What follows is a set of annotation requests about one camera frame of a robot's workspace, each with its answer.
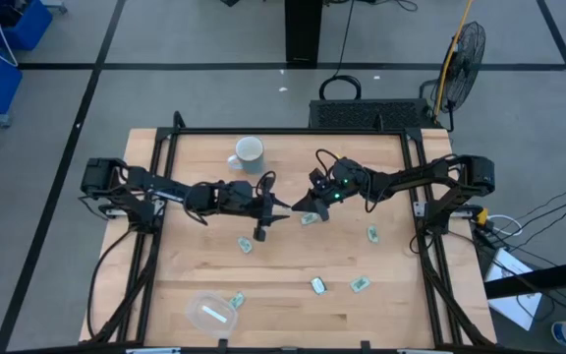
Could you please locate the clear plastic container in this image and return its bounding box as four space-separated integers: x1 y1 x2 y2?
184 289 240 339

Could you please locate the black computer case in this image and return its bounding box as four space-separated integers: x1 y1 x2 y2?
308 97 442 131

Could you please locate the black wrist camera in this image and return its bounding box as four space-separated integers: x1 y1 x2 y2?
253 215 269 243
310 167 329 192

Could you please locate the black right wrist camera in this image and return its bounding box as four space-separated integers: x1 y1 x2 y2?
310 167 329 192

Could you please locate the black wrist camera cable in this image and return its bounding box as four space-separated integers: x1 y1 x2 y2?
314 147 341 172

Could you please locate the black bench edge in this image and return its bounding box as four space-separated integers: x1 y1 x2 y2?
483 257 566 300

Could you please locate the white looped cable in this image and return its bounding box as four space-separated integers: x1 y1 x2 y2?
484 213 525 238

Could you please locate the teal mug with white handle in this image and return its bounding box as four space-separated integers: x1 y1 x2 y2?
226 136 266 175

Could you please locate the yellow hanging cable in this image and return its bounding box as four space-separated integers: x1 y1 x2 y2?
432 0 475 118

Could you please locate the white paper sheet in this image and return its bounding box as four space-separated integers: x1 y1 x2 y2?
484 247 543 331

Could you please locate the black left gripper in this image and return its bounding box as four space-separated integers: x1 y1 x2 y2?
216 179 293 228

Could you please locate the black floor fan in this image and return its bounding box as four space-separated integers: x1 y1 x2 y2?
419 20 487 133

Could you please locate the black aluminium table frame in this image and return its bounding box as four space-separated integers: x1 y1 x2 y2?
79 110 498 354

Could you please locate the black upright post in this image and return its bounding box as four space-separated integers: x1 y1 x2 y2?
284 0 324 69

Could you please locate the black coiled floor cable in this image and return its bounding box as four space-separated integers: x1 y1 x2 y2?
317 0 364 101

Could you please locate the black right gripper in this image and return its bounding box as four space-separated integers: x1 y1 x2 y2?
290 156 366 223

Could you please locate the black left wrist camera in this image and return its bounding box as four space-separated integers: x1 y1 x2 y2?
253 215 269 243

